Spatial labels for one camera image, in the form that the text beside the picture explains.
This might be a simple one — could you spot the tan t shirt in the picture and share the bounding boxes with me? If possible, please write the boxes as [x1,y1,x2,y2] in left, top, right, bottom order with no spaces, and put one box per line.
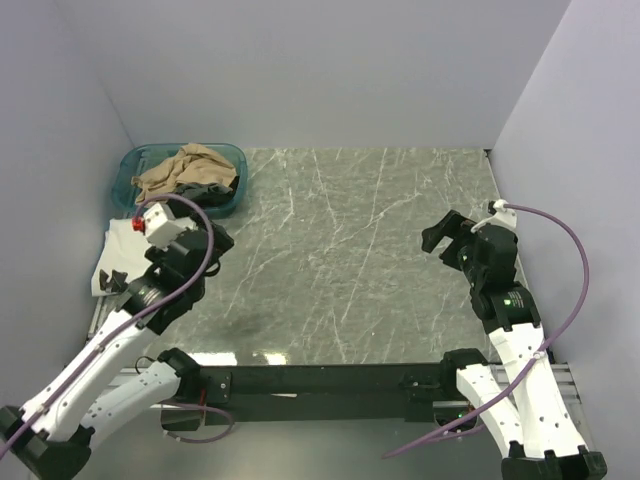
[131,143,238,205]

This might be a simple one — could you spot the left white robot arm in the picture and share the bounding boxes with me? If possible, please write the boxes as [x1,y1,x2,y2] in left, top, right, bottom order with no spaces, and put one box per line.
[1,222,234,479]

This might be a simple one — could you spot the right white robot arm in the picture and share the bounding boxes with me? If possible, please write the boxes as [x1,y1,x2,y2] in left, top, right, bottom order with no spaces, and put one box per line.
[422,205,608,479]

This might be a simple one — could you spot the white printed t shirt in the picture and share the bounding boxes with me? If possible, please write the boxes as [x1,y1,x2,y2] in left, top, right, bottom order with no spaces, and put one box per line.
[91,219,151,297]

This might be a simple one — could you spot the dark grey t shirt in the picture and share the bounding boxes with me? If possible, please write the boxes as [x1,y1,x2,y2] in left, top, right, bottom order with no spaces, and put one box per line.
[175,183,235,209]

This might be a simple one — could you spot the teal plastic bin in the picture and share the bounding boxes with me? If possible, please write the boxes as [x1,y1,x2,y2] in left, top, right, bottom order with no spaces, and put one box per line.
[111,143,248,219]

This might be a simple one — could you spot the black base beam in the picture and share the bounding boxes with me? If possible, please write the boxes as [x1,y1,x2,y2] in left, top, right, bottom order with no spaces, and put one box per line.
[173,363,470,423]

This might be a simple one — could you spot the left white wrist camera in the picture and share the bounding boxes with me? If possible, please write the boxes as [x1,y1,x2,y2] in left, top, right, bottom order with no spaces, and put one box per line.
[131,203,184,249]

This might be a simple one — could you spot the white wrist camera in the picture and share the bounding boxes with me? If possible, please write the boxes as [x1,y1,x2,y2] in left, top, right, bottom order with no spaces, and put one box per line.
[131,203,184,249]
[470,199,517,234]

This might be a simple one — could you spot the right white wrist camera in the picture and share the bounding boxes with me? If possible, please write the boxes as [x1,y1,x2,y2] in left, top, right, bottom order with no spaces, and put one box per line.
[470,199,517,234]

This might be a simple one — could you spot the aluminium rail frame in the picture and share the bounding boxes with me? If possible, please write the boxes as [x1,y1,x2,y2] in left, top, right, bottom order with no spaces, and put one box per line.
[86,297,595,447]

